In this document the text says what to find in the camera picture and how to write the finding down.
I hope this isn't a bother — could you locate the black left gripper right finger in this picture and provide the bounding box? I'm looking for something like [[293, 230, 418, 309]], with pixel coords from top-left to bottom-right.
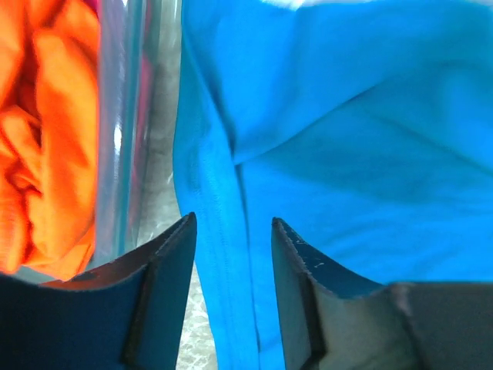
[[271, 218, 492, 370]]

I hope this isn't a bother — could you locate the blue t-shirt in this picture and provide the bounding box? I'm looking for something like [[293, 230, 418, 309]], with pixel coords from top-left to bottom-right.
[[173, 1, 492, 369]]

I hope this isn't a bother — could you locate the orange t-shirt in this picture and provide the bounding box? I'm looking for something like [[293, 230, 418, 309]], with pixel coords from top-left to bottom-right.
[[1, 1, 100, 281]]

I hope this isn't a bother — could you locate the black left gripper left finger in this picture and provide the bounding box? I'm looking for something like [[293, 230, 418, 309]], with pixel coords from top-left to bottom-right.
[[1, 214, 196, 370]]

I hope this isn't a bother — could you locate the pink t-shirt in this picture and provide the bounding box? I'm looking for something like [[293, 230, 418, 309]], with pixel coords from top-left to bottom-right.
[[93, 1, 159, 244]]

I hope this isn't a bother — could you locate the clear teal plastic bin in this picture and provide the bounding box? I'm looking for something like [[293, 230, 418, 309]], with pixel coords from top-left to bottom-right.
[[1, 1, 179, 283]]

